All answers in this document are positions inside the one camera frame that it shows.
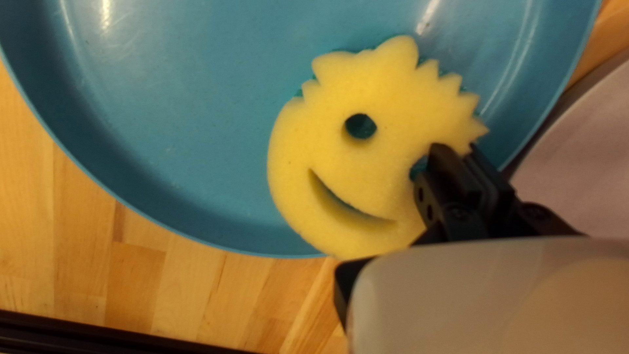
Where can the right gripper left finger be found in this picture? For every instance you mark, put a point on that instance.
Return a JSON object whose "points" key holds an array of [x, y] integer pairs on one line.
{"points": [[452, 196]]}

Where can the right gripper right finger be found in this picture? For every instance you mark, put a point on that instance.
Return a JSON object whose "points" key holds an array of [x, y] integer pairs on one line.
{"points": [[521, 219]]}

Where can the yellow smiling face sponge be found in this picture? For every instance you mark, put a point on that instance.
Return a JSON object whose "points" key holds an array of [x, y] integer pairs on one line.
{"points": [[304, 147]]}

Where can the grey round plate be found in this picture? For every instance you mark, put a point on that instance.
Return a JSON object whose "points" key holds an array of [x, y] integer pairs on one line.
{"points": [[580, 162]]}

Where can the teal round plate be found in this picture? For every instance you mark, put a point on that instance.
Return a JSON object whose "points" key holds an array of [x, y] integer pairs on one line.
{"points": [[172, 123]]}

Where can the black frame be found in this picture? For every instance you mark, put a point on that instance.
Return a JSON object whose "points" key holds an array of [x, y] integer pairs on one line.
{"points": [[49, 335]]}

